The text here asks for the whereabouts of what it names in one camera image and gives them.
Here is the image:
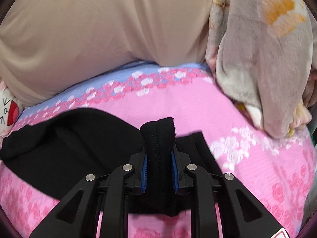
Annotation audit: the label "beige pillow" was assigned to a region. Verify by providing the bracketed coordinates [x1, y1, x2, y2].
[1, 0, 212, 106]

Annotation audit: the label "grey floral blanket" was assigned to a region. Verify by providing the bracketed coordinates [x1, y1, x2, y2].
[205, 0, 316, 139]

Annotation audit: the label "black pants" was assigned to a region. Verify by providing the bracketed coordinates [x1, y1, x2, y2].
[1, 108, 221, 216]

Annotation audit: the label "white cartoon face cushion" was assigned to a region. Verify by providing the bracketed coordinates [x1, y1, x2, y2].
[0, 81, 23, 142]

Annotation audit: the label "pink floral bed sheet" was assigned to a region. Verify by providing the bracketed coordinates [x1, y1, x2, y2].
[10, 62, 315, 237]

